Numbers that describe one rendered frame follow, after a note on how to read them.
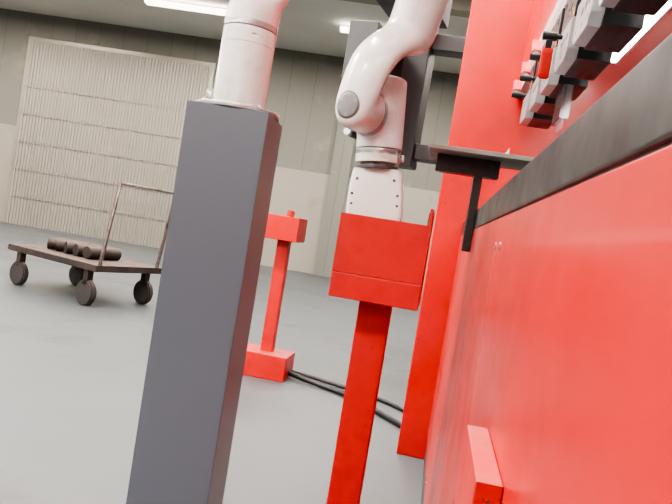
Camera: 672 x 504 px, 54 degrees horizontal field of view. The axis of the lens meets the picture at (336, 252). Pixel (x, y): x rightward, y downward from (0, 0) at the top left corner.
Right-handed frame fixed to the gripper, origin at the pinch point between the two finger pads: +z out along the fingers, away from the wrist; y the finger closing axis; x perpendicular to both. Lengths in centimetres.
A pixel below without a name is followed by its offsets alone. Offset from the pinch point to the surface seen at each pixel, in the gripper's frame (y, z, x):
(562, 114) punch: -37, -33, -32
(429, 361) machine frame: -12, 40, -122
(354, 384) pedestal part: 1.5, 25.2, -2.1
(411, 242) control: -7.4, -2.2, 4.9
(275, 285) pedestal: 66, 24, -199
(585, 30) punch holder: -34, -40, 4
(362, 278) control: 0.7, 4.8, 4.9
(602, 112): -20, -10, 84
